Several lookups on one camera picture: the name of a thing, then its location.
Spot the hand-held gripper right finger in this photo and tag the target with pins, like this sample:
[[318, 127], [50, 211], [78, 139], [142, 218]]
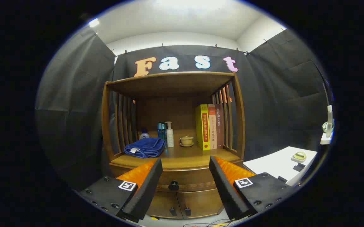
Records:
[[224, 189]]

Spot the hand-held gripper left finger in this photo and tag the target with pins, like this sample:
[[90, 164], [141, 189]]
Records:
[[147, 189]]

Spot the wooden drawer with black knob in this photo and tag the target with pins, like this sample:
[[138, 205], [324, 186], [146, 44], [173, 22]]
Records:
[[185, 178]]

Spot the wooden cabinet door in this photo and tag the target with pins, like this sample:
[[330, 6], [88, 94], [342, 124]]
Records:
[[200, 201], [161, 205]]

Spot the wooden countertop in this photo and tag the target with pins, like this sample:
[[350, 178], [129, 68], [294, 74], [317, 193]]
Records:
[[185, 156]]

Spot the white side cabinet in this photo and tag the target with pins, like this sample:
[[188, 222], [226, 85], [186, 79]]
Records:
[[273, 164]]

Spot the wooden cabinet with slatted sides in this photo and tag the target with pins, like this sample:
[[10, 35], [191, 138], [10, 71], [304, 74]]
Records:
[[169, 85]]

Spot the folded blue towel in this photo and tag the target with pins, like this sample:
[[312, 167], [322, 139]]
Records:
[[145, 146]]

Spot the small white blue-capped bottle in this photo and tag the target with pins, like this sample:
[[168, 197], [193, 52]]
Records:
[[144, 135]]

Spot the white pump bottle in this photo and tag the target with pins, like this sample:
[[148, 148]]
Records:
[[170, 137]]

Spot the tall blue box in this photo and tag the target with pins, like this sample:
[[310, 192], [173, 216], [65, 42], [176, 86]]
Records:
[[161, 130]]

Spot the orange and white book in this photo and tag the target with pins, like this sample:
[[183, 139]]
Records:
[[212, 129]]

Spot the beige lidded tea bowl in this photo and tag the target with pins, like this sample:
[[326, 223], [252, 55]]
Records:
[[187, 141]]

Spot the brown book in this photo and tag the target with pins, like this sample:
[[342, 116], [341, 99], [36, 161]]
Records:
[[219, 126]]

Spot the thick yellow book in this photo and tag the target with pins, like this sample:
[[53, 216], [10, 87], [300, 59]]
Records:
[[203, 126]]

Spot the small green and white object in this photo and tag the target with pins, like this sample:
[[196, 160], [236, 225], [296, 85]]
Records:
[[299, 156]]

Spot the black backdrop cloth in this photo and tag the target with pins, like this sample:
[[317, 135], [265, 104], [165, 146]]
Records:
[[279, 94]]

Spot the ceiling light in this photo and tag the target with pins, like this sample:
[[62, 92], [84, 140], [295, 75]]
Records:
[[93, 22]]

